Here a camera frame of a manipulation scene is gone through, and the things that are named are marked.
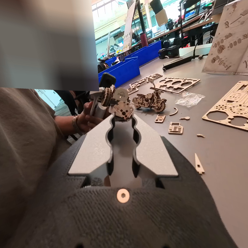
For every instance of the small blue plastic bin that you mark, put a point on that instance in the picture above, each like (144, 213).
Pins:
(149, 52)

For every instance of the wooden grid-shaped part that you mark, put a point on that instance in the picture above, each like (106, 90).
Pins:
(175, 128)

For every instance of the clear plastic bag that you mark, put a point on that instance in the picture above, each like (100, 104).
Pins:
(189, 98)

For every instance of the small rectangular wooden part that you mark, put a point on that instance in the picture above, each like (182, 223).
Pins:
(160, 118)

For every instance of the standing wooden board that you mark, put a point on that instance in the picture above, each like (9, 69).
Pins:
(128, 27)

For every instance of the computer monitor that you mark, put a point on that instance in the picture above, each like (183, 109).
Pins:
(191, 9)

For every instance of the tiny wooden scrap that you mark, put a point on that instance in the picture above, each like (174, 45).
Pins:
(201, 135)

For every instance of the wooden sheet with round holes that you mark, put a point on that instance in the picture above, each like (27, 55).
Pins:
(175, 84)

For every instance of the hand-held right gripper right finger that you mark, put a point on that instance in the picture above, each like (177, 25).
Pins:
(153, 153)

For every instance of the large wooden puzzle sheet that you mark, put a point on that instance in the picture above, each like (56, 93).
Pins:
(226, 110)

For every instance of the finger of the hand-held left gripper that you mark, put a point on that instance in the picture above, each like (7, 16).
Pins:
(101, 112)
(95, 104)

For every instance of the grey desk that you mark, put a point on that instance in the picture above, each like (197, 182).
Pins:
(222, 174)

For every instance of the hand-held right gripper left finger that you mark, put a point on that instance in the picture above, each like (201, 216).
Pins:
(93, 151)

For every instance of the black vertical post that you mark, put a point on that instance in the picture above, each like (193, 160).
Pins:
(141, 21)

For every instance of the person's left forearm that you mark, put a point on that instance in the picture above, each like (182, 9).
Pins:
(65, 124)

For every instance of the narrow wooden puzzle sheet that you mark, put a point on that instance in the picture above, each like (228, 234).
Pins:
(145, 80)

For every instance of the black battery charger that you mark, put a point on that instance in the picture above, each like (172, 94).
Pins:
(168, 51)

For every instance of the background workbench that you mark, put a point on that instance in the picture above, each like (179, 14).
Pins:
(184, 27)

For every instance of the key-shaped wooden part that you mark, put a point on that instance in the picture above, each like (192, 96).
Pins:
(185, 118)

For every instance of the person's beige shirt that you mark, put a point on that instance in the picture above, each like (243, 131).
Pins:
(25, 155)

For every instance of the curved wooden part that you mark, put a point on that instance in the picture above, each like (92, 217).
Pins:
(174, 112)

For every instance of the wooden model assembly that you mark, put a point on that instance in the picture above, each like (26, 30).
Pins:
(120, 104)

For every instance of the large blue plastic bin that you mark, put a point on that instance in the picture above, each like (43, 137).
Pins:
(122, 71)

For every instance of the person's left hand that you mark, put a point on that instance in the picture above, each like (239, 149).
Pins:
(87, 120)

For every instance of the long black bar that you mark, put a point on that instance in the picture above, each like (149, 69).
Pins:
(176, 63)

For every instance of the black tripod stand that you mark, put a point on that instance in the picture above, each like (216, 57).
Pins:
(181, 23)

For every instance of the small wooden sheet fragment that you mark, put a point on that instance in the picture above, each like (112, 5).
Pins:
(132, 90)

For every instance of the wooden motorcycle model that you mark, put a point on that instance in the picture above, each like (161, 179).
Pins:
(150, 100)

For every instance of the open instruction booklet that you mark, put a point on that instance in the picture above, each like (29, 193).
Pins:
(226, 38)

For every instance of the pointed wooden part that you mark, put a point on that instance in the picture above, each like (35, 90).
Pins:
(199, 164)

